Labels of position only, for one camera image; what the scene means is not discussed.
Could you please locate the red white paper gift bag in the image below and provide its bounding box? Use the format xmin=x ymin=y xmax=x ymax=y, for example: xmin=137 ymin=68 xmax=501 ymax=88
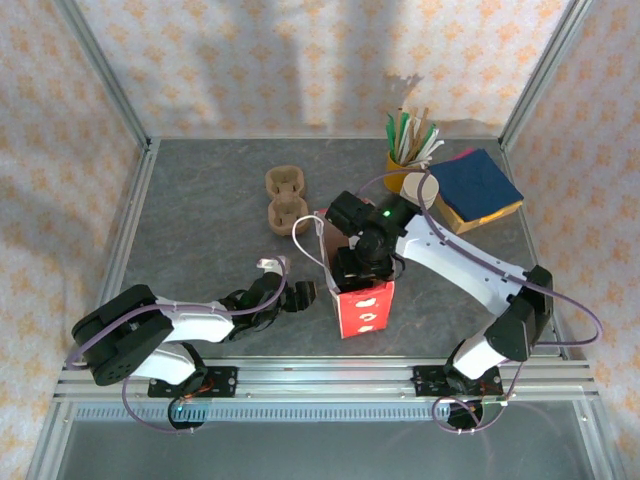
xmin=292 ymin=197 xmax=397 ymax=340

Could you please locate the yellow straw holder cup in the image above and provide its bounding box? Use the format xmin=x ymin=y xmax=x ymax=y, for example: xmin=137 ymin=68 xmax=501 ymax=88
xmin=383 ymin=151 xmax=417 ymax=194

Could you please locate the stack of paper cups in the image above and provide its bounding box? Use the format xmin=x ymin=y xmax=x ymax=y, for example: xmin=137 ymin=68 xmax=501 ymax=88
xmin=399 ymin=172 xmax=441 ymax=214

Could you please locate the brown pulp cup carrier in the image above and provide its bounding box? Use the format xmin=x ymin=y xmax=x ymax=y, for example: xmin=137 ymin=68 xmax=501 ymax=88
xmin=264 ymin=166 xmax=310 ymax=237

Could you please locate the green paper straw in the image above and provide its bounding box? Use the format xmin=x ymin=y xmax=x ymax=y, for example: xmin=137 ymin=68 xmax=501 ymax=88
xmin=386 ymin=113 xmax=401 ymax=161

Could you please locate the green white wrapped straw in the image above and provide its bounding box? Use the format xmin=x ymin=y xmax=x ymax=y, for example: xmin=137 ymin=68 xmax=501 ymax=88
xmin=412 ymin=123 xmax=440 ymax=164
xmin=398 ymin=112 xmax=412 ymax=162

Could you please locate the dark blue napkin stack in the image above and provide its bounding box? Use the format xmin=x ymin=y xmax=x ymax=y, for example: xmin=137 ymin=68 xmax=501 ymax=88
xmin=429 ymin=148 xmax=525 ymax=221

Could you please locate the yellow napkin stack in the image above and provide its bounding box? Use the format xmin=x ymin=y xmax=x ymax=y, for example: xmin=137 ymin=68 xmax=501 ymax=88
xmin=435 ymin=192 xmax=525 ymax=235

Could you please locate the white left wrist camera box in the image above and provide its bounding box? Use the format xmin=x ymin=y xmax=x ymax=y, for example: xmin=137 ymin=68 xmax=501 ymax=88
xmin=256 ymin=255 xmax=291 ymax=275

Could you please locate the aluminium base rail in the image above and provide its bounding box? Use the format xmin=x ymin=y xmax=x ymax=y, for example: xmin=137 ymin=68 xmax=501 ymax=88
xmin=53 ymin=355 xmax=599 ymax=401

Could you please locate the grey slotted cable duct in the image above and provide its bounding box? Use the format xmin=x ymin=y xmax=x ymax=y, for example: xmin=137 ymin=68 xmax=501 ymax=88
xmin=69 ymin=402 xmax=576 ymax=424

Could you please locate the aluminium table side rail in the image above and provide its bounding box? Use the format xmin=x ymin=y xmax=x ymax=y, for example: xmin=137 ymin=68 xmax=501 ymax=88
xmin=82 ymin=139 xmax=161 ymax=362
xmin=499 ymin=142 xmax=571 ymax=360

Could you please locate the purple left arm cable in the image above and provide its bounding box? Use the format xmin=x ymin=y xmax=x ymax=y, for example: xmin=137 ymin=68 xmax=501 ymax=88
xmin=67 ymin=257 xmax=291 ymax=435

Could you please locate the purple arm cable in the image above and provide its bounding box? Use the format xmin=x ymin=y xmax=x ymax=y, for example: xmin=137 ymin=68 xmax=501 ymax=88
xmin=67 ymin=257 xmax=291 ymax=435
xmin=357 ymin=171 xmax=605 ymax=436

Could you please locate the aluminium frame post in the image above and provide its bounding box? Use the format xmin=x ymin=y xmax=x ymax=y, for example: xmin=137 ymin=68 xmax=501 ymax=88
xmin=498 ymin=0 xmax=597 ymax=151
xmin=53 ymin=0 xmax=154 ymax=151

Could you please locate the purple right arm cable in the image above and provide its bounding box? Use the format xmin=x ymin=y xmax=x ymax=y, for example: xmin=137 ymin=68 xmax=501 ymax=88
xmin=357 ymin=171 xmax=605 ymax=436

